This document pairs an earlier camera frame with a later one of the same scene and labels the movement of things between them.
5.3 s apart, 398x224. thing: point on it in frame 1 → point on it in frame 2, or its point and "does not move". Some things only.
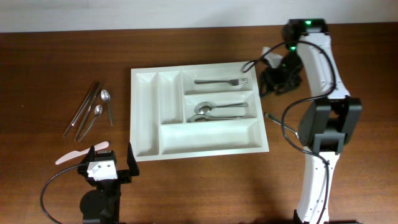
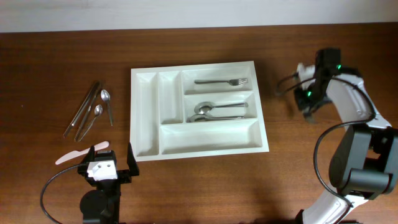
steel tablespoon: [203, 118] does not move
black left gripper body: [123, 176] does not move
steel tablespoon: [206, 107] does not move
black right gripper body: [286, 74] → [310, 99]
